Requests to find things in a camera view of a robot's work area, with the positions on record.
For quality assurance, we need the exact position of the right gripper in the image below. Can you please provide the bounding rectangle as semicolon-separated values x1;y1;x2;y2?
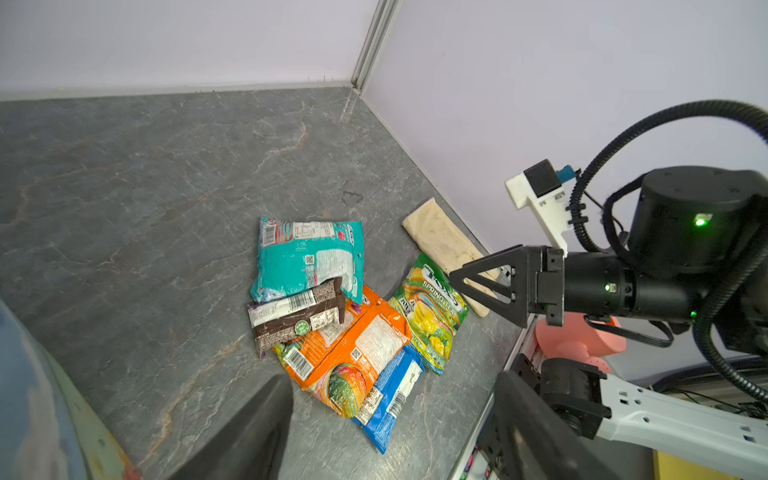
449;245;565;327

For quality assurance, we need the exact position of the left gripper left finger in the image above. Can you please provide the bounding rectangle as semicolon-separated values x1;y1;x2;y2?
172;375;293;479

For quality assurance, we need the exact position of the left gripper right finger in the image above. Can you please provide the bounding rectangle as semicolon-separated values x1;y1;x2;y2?
491;371;609;479

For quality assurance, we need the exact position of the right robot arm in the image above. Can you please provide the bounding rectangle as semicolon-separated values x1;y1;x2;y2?
449;99;767;479

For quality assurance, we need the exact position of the yellow green spring tea bag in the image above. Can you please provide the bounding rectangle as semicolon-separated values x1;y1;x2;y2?
388;253;469;375

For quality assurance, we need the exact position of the orange candy bag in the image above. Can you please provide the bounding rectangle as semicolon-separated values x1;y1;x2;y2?
273;286;411;418

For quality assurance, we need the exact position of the teal candy bag right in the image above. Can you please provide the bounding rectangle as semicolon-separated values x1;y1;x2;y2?
250;218;365;304

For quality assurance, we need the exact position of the white paper bag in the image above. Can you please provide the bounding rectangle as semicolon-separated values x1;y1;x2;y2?
1;304;142;479

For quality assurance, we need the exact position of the cream cloth glove right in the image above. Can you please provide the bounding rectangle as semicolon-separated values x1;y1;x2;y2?
401;197;502;319

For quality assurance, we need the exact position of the pink watering can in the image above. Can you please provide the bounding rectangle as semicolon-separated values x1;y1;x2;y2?
534;312;627;373

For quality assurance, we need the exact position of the brown chocolate bar wrapper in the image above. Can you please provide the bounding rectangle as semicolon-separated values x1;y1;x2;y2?
247;277;346;357

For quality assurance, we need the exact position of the blue snack packet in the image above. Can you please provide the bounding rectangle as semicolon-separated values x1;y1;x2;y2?
352;344;425;454

